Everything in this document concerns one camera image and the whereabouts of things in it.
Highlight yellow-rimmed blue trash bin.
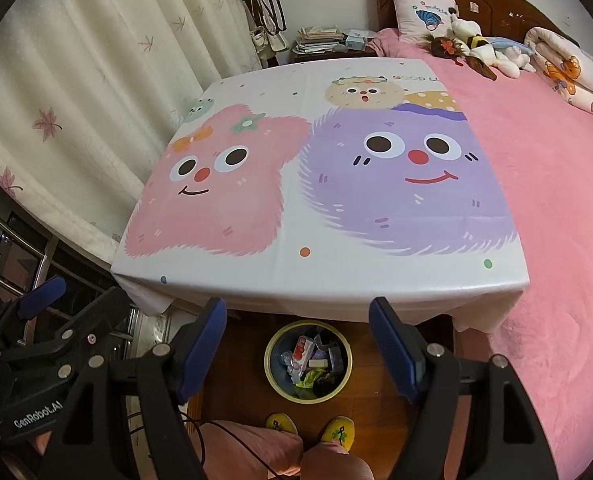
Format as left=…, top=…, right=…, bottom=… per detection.
left=264, top=320, right=354, bottom=405

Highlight pink trousers left leg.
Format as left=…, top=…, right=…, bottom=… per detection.
left=190, top=420, right=303, bottom=479

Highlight pink trousers leg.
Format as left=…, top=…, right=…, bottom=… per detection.
left=301, top=442, right=375, bottom=480
left=190, top=420, right=303, bottom=479

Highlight left yellow slipper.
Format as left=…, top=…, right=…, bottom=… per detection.
left=265, top=413, right=299, bottom=436

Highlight yellow slipper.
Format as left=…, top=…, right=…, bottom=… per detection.
left=321, top=416, right=356, bottom=452
left=265, top=413, right=299, bottom=436

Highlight right yellow slipper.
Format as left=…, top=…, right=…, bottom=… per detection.
left=321, top=416, right=356, bottom=452

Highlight pink trousers right leg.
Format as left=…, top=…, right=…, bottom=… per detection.
left=301, top=442, right=375, bottom=480

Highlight cartoon monster tablecloth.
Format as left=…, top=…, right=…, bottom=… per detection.
left=111, top=58, right=530, bottom=332

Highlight white floral curtain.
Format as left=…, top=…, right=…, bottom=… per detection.
left=0, top=0, right=260, bottom=263

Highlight pink bed sheet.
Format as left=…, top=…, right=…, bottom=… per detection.
left=366, top=27, right=593, bottom=480

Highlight dark wooden nightstand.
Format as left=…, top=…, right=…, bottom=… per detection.
left=289, top=47, right=378, bottom=63

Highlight hanging bags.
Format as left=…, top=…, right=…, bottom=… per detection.
left=250, top=0, right=289, bottom=54

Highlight stack of books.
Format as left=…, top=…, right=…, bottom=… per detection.
left=291, top=26, right=345, bottom=55

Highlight blue tissue pack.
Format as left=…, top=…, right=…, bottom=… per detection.
left=344, top=28, right=377, bottom=51

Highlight rolled white patterned quilt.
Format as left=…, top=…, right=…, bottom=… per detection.
left=525, top=27, right=593, bottom=115

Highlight plush toy pile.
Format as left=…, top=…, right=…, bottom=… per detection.
left=427, top=8, right=536, bottom=80

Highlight white cartoon pillow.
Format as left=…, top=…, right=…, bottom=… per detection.
left=393, top=0, right=458, bottom=44

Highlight wooden headboard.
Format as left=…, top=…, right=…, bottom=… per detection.
left=376, top=0, right=593, bottom=55

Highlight black cable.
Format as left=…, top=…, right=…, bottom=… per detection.
left=178, top=410, right=282, bottom=480

